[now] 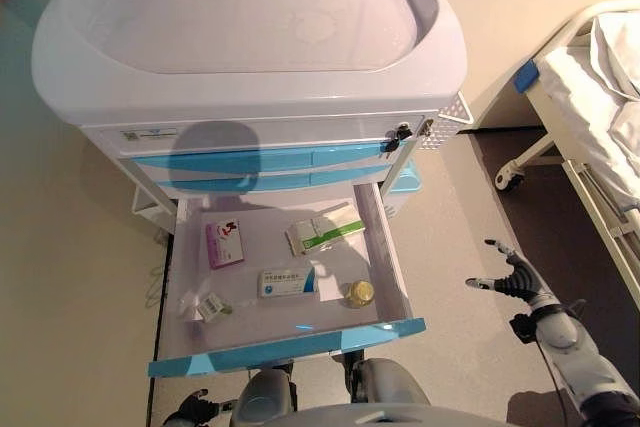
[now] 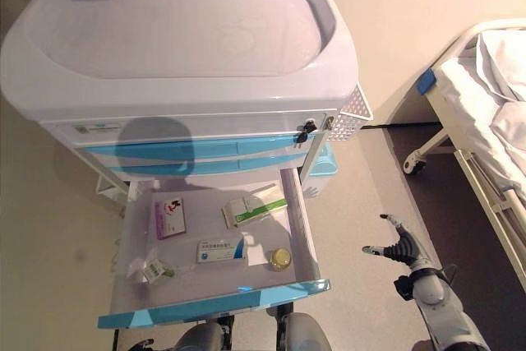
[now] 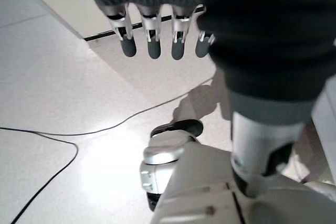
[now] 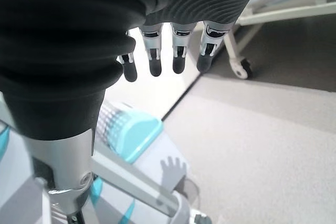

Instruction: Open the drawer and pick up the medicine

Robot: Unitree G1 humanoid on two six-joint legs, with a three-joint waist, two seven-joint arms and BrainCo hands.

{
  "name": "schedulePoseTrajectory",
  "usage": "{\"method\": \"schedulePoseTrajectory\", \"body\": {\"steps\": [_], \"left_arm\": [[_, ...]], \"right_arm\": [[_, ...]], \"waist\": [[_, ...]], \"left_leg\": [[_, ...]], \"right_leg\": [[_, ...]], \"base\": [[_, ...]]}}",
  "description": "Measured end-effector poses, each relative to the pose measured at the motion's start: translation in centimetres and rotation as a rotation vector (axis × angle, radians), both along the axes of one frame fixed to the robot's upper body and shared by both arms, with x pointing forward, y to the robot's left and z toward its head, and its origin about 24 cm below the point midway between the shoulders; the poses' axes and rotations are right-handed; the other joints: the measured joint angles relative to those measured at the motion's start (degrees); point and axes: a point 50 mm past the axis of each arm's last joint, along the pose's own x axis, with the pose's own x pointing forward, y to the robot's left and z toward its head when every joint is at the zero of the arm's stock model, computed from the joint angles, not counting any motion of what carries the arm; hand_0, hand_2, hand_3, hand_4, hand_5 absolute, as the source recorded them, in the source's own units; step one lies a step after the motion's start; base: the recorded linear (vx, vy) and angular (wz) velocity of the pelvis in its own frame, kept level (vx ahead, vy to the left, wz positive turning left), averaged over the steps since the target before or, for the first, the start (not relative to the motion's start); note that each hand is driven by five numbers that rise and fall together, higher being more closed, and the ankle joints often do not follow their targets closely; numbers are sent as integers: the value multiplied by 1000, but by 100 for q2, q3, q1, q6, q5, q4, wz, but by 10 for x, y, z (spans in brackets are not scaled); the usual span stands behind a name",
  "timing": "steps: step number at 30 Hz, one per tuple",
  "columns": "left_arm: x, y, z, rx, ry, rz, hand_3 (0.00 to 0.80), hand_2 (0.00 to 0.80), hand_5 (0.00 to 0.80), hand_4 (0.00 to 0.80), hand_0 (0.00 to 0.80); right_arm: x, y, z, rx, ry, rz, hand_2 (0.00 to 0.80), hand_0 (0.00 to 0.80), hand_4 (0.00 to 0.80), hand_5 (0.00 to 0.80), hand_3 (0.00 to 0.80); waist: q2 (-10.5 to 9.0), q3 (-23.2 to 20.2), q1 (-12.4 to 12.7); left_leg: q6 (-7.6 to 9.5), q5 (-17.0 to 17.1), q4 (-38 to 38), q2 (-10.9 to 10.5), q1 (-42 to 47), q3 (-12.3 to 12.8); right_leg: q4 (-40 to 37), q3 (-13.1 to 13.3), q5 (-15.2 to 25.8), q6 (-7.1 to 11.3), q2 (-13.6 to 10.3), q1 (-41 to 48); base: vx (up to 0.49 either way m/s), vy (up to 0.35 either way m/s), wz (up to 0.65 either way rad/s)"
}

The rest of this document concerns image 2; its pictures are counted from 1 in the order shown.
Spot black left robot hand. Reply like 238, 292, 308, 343
127, 337, 155, 351

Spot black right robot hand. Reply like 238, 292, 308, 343
361, 213, 424, 270

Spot small green white medicine box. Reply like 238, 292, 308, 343
125, 250, 176, 284

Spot blue white cart drawer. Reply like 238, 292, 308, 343
76, 132, 313, 164
97, 168, 332, 330
104, 151, 307, 180

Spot clear bottle yellow capsules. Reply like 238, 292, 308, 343
269, 247, 293, 273

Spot blue white medicine box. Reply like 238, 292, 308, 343
196, 237, 250, 266

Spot purple white medicine box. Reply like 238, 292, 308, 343
154, 197, 187, 242

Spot long green white medicine box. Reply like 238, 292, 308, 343
220, 186, 288, 229

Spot bed caster wheel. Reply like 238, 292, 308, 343
402, 152, 427, 176

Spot white bin blue lid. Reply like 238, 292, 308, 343
306, 143, 340, 204

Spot silver right robot leg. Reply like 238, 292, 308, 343
266, 303, 334, 351

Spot white cart locking bar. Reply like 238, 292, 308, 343
299, 128, 330, 187

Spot white perforated basket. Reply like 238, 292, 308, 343
328, 83, 374, 145

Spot black cart keys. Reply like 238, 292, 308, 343
293, 118, 320, 149

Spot white cart side bin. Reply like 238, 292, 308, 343
96, 173, 128, 208

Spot blue bed clip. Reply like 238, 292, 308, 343
415, 70, 439, 96

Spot white bed sheet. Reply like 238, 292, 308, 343
435, 28, 526, 196

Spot cart label sticker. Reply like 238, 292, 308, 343
73, 120, 122, 135

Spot white medical cart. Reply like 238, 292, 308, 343
0, 0, 358, 212

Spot white hospital bed frame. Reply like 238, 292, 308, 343
402, 17, 526, 278

